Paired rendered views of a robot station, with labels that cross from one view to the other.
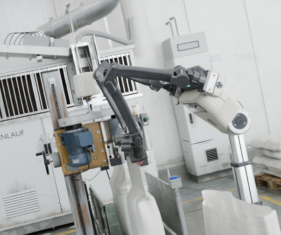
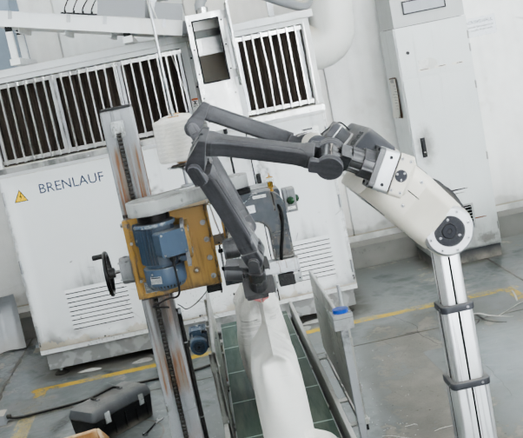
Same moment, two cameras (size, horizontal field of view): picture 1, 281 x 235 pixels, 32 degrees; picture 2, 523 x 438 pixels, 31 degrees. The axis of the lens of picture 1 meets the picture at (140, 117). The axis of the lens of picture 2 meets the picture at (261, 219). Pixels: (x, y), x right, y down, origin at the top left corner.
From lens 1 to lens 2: 0.52 m
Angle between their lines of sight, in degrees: 10
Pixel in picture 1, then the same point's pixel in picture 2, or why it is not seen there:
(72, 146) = (149, 253)
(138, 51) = (322, 19)
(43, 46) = (134, 17)
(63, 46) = (173, 16)
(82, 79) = (168, 131)
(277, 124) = not seen: outside the picture
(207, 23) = not seen: outside the picture
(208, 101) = (386, 198)
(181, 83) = (328, 171)
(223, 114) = (416, 221)
